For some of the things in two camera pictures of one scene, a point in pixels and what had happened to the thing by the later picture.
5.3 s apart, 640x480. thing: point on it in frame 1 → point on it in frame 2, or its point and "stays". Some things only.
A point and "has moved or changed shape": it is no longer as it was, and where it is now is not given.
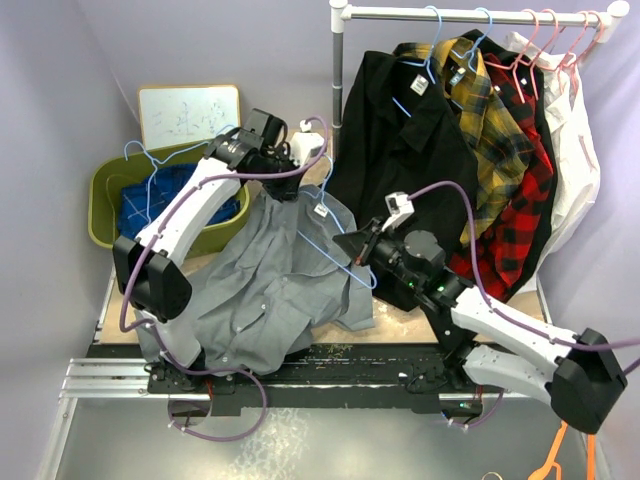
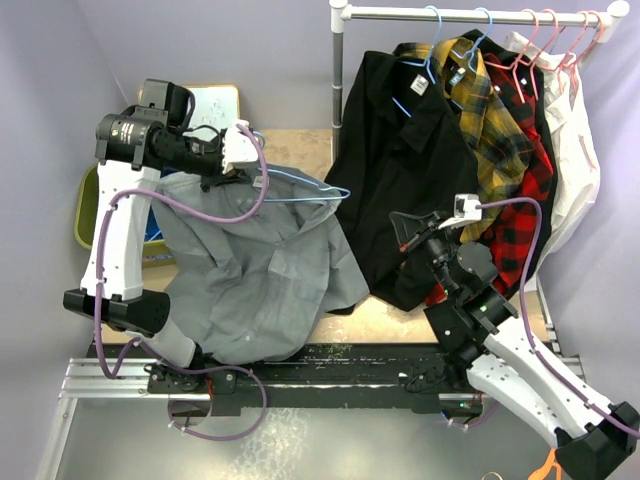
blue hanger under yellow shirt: x=472 y=52 stays
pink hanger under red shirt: x=514 y=63 stays
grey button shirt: x=277 y=275 has moved or changed shape
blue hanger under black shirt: x=428 y=62 stays
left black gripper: x=288 y=191 → x=206 y=181
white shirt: x=574 y=150 stays
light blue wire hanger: x=339 y=225 → x=301 y=180
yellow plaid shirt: x=498 y=151 stays
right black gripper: x=361 y=245 → x=410 y=229
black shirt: x=400 y=132 stays
